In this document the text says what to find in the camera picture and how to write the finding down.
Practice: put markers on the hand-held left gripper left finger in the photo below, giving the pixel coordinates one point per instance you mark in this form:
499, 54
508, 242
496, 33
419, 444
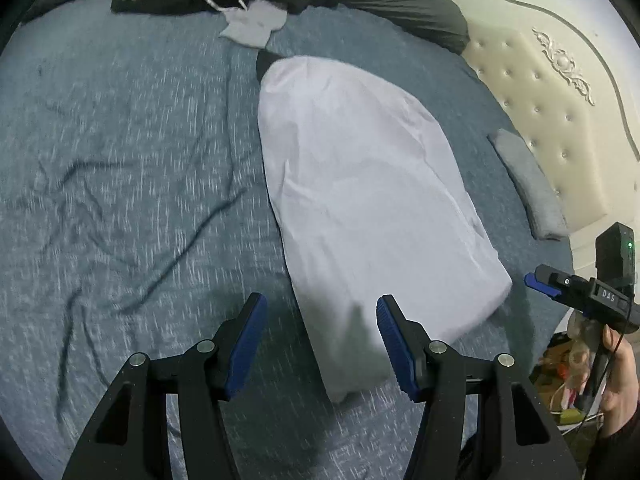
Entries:
247, 345

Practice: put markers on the grey jacket with black lining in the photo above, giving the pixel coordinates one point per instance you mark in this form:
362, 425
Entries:
360, 185

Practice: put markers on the grey cloth piece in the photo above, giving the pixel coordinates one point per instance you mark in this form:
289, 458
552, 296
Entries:
252, 22

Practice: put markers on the folded grey cloth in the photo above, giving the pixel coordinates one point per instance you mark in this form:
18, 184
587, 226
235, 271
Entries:
530, 180

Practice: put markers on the cardboard box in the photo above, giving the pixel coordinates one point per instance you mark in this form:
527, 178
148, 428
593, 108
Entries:
560, 347

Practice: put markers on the dark grey long pillow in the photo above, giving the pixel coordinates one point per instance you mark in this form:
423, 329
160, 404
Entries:
400, 5

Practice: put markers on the yellow-green object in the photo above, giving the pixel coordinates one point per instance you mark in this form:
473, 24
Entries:
580, 416

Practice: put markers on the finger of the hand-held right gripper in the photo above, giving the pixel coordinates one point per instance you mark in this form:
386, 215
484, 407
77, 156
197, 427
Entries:
542, 284

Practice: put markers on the person's right hand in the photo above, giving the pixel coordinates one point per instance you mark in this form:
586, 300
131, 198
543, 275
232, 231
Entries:
622, 375

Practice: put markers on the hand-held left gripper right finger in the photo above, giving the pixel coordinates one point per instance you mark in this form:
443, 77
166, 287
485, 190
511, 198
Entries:
395, 350

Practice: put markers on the cream tufted headboard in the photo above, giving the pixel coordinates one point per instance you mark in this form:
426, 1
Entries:
550, 135

